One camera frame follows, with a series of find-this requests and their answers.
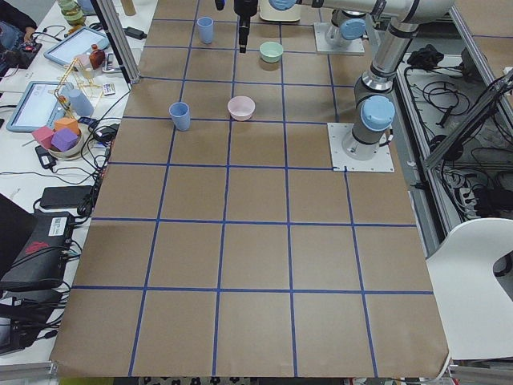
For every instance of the pink plastic bowl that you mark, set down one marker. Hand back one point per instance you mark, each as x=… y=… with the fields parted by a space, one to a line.
x=241 y=108

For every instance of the bowl of foam cubes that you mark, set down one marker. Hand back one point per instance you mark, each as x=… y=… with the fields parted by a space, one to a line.
x=64 y=141

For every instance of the black laptop computer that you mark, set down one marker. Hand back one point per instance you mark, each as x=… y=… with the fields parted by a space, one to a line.
x=33 y=247

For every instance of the far teach pendant tablet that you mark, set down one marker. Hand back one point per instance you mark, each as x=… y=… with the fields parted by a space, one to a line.
x=78 y=43

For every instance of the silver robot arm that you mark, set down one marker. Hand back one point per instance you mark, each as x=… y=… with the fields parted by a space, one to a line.
x=406 y=17
x=346 y=25

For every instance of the teach pendant tablet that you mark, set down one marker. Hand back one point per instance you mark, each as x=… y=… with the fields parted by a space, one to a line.
x=38 y=107
x=78 y=43

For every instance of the wooden balance stand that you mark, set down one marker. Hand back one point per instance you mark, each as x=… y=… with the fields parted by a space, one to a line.
x=77 y=75

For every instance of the light blue plastic cup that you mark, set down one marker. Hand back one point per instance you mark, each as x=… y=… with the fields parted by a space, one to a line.
x=180 y=114

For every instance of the blue cup on desk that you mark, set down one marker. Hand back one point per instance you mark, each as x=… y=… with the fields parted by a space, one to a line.
x=80 y=103

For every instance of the near teach pendant tablet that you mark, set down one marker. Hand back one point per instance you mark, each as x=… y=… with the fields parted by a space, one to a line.
x=38 y=107

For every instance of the white chair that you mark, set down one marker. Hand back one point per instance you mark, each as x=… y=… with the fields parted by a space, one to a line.
x=475 y=309

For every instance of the green plastic bowl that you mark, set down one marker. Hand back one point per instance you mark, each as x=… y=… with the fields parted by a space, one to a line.
x=271 y=52

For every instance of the aluminium frame post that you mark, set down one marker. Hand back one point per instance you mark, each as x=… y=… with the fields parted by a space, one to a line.
x=112 y=26

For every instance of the brown glass bottle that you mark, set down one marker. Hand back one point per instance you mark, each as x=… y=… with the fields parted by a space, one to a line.
x=96 y=57

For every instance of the black power adapter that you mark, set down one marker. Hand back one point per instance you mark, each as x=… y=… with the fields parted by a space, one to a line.
x=65 y=197

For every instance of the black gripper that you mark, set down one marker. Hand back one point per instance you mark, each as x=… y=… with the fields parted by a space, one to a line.
x=244 y=9

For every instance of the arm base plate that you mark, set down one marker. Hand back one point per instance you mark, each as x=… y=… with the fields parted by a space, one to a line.
x=329 y=41
x=349 y=155

